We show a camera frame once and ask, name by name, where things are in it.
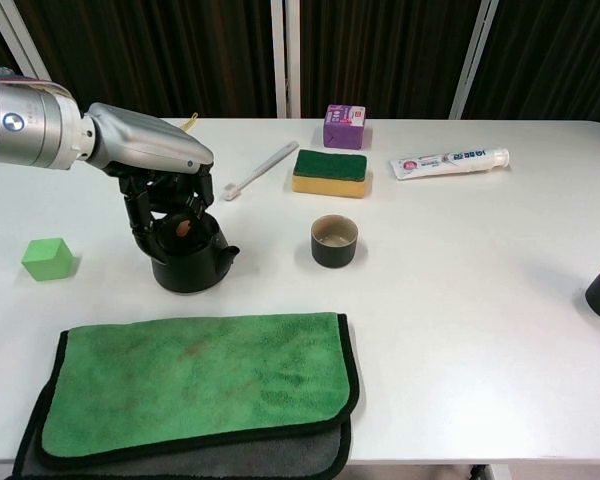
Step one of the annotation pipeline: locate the dark pleated curtain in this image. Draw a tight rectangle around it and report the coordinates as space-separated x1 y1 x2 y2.
0 0 600 126

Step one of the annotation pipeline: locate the green cube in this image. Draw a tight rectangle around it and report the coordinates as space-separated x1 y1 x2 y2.
20 237 76 283

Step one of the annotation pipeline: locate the purple soap box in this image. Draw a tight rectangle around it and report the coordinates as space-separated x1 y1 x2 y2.
322 103 370 151

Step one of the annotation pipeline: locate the white frame post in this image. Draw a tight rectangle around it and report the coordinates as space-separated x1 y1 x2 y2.
0 0 54 84
269 0 288 119
449 0 499 120
284 0 302 119

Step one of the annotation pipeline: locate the black teapot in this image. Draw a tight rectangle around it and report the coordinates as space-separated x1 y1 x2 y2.
149 212 241 295

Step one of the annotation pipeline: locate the green and grey cloth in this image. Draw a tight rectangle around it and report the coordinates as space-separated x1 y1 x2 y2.
12 312 361 480

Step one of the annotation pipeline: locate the white toothpaste tube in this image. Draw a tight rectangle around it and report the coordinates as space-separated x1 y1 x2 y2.
389 147 511 182

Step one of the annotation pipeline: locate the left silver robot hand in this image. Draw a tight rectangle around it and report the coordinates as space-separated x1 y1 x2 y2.
82 102 216 254

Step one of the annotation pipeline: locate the white toothbrush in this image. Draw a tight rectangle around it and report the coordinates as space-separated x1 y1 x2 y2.
223 140 300 202

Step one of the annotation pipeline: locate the green yellow sponge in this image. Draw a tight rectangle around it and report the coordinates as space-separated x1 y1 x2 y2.
291 148 374 200

